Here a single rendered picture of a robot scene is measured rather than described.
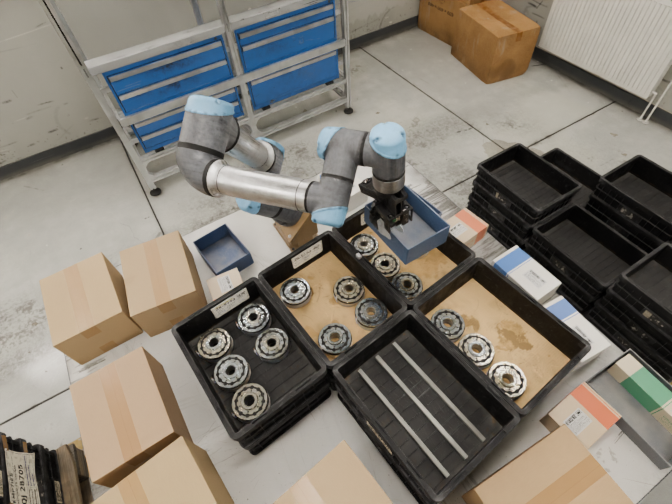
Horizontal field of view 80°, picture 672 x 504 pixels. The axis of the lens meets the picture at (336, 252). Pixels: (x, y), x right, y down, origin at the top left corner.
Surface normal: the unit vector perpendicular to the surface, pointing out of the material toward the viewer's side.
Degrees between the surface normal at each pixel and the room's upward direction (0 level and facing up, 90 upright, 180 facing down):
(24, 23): 90
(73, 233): 0
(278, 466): 0
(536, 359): 0
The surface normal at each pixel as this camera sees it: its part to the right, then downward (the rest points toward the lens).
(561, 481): -0.06, -0.60
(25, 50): 0.52, 0.66
